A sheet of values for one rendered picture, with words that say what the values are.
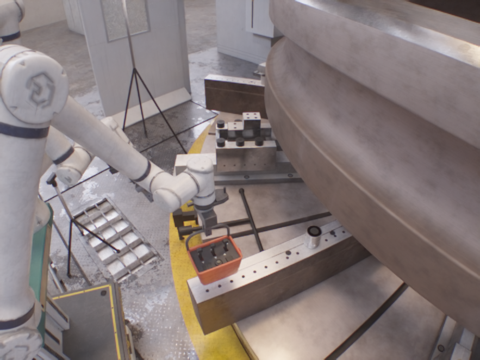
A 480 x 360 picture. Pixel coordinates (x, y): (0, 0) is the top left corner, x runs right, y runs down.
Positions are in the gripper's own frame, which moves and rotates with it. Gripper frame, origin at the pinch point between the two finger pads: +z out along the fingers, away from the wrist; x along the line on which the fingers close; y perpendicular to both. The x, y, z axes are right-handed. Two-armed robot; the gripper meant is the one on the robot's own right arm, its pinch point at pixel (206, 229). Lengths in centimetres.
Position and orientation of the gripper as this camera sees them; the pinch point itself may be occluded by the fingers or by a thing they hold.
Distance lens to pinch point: 124.5
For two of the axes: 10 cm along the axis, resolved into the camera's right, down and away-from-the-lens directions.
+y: -9.0, 2.8, -3.3
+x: 4.3, 5.8, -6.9
